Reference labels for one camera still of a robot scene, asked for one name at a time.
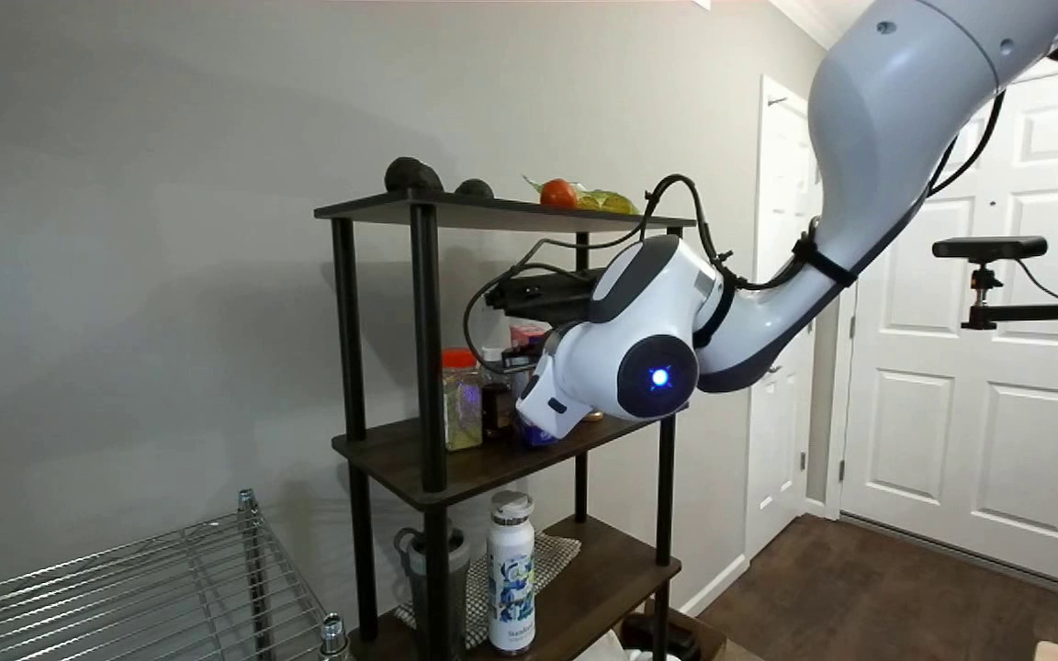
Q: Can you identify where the yellow spice jar red lid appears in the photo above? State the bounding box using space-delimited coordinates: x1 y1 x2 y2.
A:
437 345 488 454

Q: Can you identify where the green yellow fruit package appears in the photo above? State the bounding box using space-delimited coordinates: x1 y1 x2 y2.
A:
576 187 639 220

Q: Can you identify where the small clear plastic bottle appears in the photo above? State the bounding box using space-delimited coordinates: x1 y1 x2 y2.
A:
317 610 352 661

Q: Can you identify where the black avocado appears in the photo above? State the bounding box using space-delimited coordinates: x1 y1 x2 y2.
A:
383 154 447 197

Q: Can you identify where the black external camera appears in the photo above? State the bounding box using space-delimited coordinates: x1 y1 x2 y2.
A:
929 231 1053 269

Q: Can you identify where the orange tomato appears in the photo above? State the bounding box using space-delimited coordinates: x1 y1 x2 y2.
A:
537 175 579 213

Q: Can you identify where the dark round floor object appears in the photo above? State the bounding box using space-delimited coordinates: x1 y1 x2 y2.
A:
618 607 704 661

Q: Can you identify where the metal wire rack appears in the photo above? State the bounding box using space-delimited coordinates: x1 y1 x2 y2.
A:
0 487 350 661

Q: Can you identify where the grey flask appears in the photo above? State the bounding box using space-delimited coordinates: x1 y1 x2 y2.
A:
391 523 476 640

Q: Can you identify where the white water bottle blue print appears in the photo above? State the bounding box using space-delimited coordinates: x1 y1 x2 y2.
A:
486 487 538 656

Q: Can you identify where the narrow white door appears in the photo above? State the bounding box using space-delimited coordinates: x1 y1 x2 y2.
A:
742 72 830 559

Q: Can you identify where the white panelled door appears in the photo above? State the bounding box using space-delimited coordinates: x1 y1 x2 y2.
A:
837 53 1058 593

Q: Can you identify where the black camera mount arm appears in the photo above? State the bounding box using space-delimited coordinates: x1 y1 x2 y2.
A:
963 260 1058 342

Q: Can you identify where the small dark avocado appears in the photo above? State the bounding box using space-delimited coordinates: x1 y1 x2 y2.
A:
450 175 498 206

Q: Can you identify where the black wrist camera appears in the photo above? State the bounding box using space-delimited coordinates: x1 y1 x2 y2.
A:
486 269 608 314

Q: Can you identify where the dark wood shelf unit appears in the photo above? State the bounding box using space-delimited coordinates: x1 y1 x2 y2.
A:
313 187 693 661

